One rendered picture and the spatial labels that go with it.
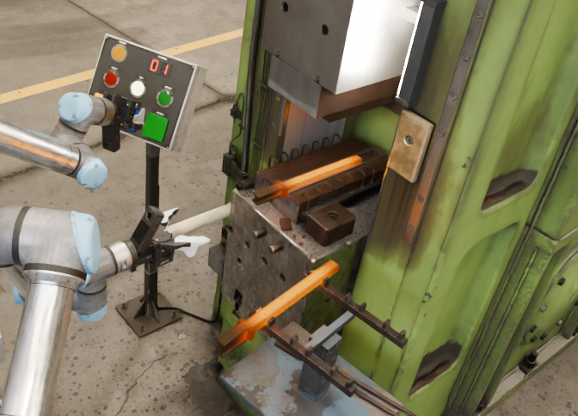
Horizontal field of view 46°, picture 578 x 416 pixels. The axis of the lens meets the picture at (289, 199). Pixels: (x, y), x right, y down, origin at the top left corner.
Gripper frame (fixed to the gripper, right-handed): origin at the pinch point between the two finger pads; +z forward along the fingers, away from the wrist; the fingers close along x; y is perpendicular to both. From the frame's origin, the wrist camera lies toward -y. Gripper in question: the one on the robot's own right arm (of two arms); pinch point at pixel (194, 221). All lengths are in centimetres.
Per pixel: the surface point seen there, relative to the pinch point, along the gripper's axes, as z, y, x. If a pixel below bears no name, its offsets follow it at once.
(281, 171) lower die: 36.5, 1.0, -7.7
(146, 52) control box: 20, -19, -58
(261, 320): -3.5, 4.6, 33.9
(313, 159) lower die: 51, 2, -9
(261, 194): 21.7, -1.2, 0.6
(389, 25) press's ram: 45, -52, 13
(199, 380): 21, 100, -18
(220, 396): 23, 99, -7
